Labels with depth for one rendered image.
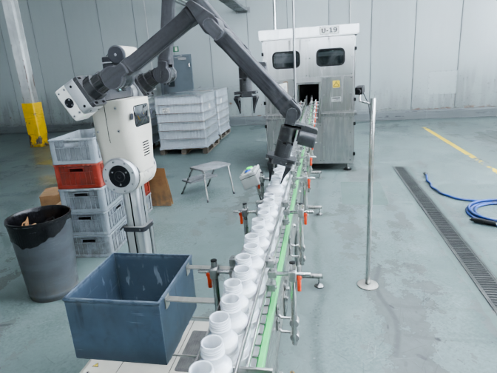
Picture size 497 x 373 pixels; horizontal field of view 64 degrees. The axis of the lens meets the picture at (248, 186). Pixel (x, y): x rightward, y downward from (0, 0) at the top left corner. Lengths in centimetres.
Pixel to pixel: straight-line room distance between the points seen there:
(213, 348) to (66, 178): 321
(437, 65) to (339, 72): 616
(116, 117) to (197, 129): 640
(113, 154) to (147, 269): 50
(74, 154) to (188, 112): 459
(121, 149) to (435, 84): 1079
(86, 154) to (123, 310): 251
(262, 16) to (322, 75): 592
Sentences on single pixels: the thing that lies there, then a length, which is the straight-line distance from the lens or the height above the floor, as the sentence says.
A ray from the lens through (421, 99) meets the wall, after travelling 1191.
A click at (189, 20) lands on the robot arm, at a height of 174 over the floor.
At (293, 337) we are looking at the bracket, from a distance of 113.
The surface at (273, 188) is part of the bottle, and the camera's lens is 140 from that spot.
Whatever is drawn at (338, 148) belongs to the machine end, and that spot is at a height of 35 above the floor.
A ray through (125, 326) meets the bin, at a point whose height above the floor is 86.
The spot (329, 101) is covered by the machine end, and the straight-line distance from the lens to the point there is 607.
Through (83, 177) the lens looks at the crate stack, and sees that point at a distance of 374.
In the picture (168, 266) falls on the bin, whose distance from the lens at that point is 152.
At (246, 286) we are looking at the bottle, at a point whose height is 113.
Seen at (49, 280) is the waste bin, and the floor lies 19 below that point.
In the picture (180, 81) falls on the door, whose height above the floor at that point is 135.
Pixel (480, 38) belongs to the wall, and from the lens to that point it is 1223.
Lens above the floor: 158
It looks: 16 degrees down
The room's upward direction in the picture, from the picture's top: 4 degrees counter-clockwise
